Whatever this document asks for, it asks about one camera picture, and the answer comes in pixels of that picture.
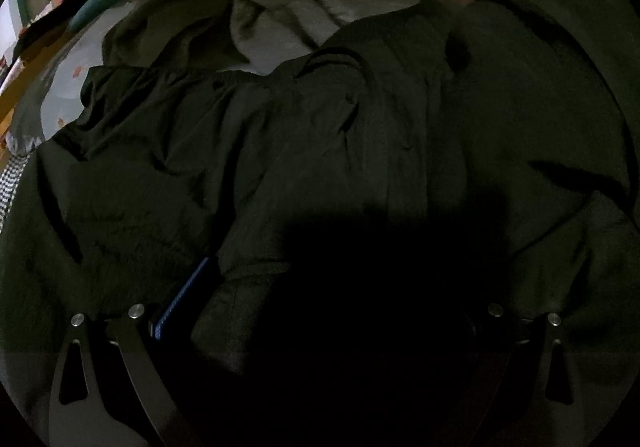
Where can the black zip jacket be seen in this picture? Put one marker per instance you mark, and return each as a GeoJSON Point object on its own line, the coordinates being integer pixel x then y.
{"type": "Point", "coordinates": [310, 167]}

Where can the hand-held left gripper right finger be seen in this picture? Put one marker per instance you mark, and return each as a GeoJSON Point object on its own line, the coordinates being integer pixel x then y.
{"type": "Point", "coordinates": [492, 329]}

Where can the grey garment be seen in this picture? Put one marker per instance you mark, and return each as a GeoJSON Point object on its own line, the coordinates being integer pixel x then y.
{"type": "Point", "coordinates": [310, 2]}

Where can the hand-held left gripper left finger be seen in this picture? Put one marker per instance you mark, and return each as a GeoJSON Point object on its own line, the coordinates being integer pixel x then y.
{"type": "Point", "coordinates": [184, 299]}

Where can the light blue floral bedsheet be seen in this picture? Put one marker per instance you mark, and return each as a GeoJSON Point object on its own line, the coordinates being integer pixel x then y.
{"type": "Point", "coordinates": [62, 87]}

